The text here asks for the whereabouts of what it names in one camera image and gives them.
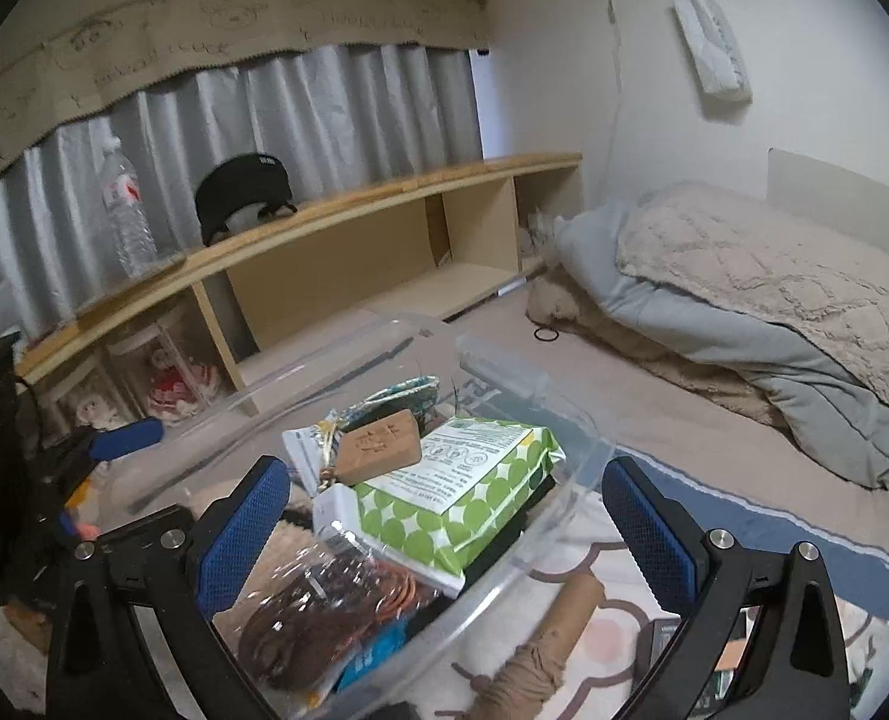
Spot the green white wet wipes packet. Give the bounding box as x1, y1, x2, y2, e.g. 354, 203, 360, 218
350, 416, 567, 595

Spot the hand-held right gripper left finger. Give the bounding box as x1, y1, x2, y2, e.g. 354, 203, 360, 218
46, 454, 292, 720

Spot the beige textured pillow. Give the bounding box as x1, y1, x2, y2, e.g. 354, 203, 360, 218
617, 199, 889, 421

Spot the wooden bedside shelf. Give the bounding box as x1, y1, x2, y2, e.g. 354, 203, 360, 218
10, 152, 584, 425

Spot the red white doll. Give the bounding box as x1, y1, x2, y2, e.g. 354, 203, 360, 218
145, 349, 224, 421

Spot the bag of brown hair ties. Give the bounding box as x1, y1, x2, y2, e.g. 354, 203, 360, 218
238, 532, 446, 695

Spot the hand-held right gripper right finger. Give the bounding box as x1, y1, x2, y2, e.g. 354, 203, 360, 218
600, 454, 852, 720

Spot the black cap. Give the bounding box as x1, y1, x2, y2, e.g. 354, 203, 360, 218
194, 153, 299, 246

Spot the clear water bottle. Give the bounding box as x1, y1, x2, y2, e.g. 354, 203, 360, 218
101, 136, 159, 278

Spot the printed cartoon blanket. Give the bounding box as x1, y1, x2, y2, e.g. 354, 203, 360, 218
444, 457, 889, 720

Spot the brown stamped block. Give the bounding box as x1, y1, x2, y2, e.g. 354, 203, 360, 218
337, 411, 423, 485

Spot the clear plastic storage box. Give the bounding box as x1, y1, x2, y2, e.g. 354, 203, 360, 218
103, 319, 618, 720

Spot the grey curtain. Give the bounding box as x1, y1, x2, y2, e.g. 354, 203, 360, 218
0, 45, 485, 346

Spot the brown plush toy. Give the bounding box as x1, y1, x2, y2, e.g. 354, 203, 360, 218
253, 514, 326, 593

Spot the white hanging bag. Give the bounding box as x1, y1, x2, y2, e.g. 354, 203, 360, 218
671, 0, 753, 102

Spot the grey duvet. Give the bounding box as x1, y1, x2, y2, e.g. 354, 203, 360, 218
553, 181, 889, 511

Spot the white headboard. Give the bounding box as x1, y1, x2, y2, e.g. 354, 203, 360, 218
767, 148, 889, 293

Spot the beige printed curtain valance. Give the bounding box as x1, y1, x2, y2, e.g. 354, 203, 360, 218
0, 0, 491, 200

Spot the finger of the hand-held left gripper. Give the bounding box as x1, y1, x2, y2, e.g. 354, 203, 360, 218
35, 418, 165, 482
58, 504, 194, 542

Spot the black cardboard box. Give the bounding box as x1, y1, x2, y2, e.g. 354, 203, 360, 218
635, 615, 687, 691

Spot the beige bed sheet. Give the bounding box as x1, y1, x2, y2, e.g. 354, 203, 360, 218
242, 270, 889, 541

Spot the cardboard tube with rope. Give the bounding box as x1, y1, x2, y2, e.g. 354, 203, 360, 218
470, 574, 603, 720

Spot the white wall cable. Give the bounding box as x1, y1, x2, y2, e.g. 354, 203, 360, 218
598, 0, 627, 203

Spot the beige fleece blanket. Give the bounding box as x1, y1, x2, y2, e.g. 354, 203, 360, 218
527, 277, 783, 421

